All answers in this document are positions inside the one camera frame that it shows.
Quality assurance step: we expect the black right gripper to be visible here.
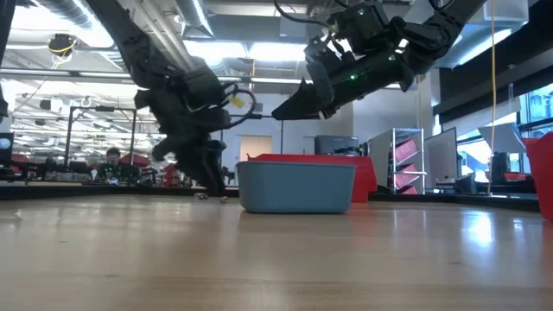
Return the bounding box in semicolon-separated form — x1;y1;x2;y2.
270;55;390;122

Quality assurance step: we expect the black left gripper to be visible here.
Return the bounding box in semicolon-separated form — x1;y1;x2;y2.
150;107;232;198

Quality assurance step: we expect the red storage bin stack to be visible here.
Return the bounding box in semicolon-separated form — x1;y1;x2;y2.
162;162;181;187

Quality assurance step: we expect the long ceiling light tube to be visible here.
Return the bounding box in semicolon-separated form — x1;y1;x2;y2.
0;67;416;90

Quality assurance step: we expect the grey ceiling junction box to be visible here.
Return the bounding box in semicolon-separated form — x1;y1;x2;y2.
278;11;311;45

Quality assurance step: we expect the blue-grey plastic bin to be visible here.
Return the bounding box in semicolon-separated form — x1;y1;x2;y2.
236;161;358;215

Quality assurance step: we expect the white shelf rack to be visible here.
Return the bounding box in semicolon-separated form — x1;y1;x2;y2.
366;128;427;195

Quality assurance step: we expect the person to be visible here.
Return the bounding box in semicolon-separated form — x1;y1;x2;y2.
95;146;130;185

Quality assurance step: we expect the short red plastic bin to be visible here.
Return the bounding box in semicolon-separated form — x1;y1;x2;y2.
246;153;378;204

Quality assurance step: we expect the grey flat panel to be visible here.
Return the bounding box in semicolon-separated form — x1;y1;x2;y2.
424;127;458;191

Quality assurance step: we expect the black device with white circle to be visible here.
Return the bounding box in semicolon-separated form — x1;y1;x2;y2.
0;131;15;181

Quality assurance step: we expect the white trapezoid shade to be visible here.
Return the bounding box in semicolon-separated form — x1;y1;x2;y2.
477;124;527;155

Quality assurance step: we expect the black office chair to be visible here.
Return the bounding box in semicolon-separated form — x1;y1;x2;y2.
490;151;512;182

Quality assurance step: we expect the long red plastic bin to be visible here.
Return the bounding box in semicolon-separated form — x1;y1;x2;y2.
521;131;553;222

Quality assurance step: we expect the black gantry frame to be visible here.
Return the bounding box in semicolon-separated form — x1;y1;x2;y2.
64;105;138;185
254;113;285;156

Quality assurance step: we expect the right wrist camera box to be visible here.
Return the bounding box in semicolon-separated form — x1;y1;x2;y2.
304;36;346;66

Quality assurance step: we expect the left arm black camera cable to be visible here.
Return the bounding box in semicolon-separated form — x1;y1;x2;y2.
219;83;264;131

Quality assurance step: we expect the black aluminium table frame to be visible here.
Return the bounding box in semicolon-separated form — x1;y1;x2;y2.
0;183;553;213

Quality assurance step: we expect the smooth silver ceiling duct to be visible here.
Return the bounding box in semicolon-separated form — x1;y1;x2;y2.
175;0;215;38

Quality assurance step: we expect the silver spiral ceiling duct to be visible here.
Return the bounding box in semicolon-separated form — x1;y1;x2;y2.
34;0;130;27

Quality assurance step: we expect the silver rectangular ceiling duct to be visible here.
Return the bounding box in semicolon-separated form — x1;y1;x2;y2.
431;0;531;70

